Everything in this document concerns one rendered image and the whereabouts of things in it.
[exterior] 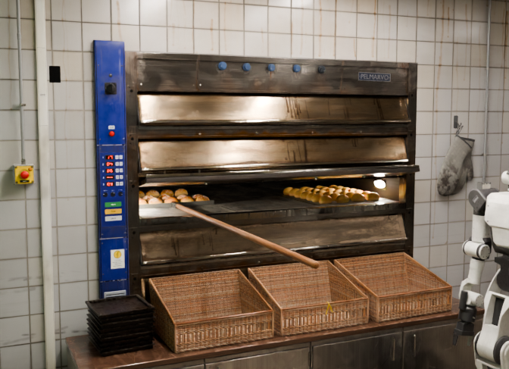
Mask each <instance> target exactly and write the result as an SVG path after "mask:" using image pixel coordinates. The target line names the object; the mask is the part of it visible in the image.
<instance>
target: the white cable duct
mask: <svg viewBox="0 0 509 369"><path fill-rule="evenodd" d="M34 4H35V28H36V75H37V99H38V122H39V169H40V193H41V217H42V264H43V288H44V312H45V358H46V369H56V362H55V313H54V287H53V263H52V213H51V189H50V164H49V138H48V90H47V64H46V39H45V0H34Z"/></svg>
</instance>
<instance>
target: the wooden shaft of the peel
mask: <svg viewBox="0 0 509 369"><path fill-rule="evenodd" d="M176 208H178V209H180V210H182V211H185V212H187V213H189V214H192V215H194V216H196V217H199V218H201V219H202V220H206V221H207V222H209V223H212V224H214V225H216V226H219V227H221V228H223V229H225V230H228V231H230V232H232V233H235V234H237V235H239V236H241V237H244V238H246V239H248V240H251V241H252V242H255V243H257V244H259V245H262V246H264V247H266V248H268V249H271V250H273V251H275V252H278V253H280V254H281V255H285V256H286V257H289V258H291V259H293V260H296V261H298V262H300V263H302V264H305V265H307V266H309V267H312V268H314V269H318V267H319V266H320V264H319V263H318V262H317V261H315V260H313V259H310V258H307V257H305V256H303V255H300V254H298V253H296V252H293V251H291V250H288V249H286V248H283V247H282V246H280V245H277V244H274V243H272V242H269V241H267V240H265V239H262V238H260V237H258V236H255V235H253V234H250V233H247V232H245V231H244V230H240V229H238V228H236V227H233V226H231V225H229V224H226V223H224V222H222V221H219V220H217V219H214V218H212V217H209V216H207V215H205V214H202V213H200V212H198V211H195V210H193V209H191V208H187V207H186V206H184V205H181V204H176Z"/></svg>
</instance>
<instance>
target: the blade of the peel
mask: <svg viewBox="0 0 509 369"><path fill-rule="evenodd" d="M179 203H180V204H181V205H184V206H193V205H214V200H210V201H196V202H179ZM168 207H171V203H157V204H144V205H139V209H144V208H168Z"/></svg>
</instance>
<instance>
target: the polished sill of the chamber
mask: <svg viewBox="0 0 509 369"><path fill-rule="evenodd" d="M405 204H406V203H405V202H383V203H371V204H359V205H336V206H323V207H312V208H289V209H276V210H265V211H242V212H230V213H217V214H206V215H207V216H209V217H212V218H214V219H217V220H219V221H228V220H249V219H260V218H271V217H292V216H303V215H315V214H335V213H347V212H358V211H379V210H390V209H401V208H405ZM205 222H207V221H206V220H202V219H201V218H199V217H196V216H194V215H183V216H170V217H147V218H140V219H139V226H140V227H151V226H162V225H173V224H194V223H205Z"/></svg>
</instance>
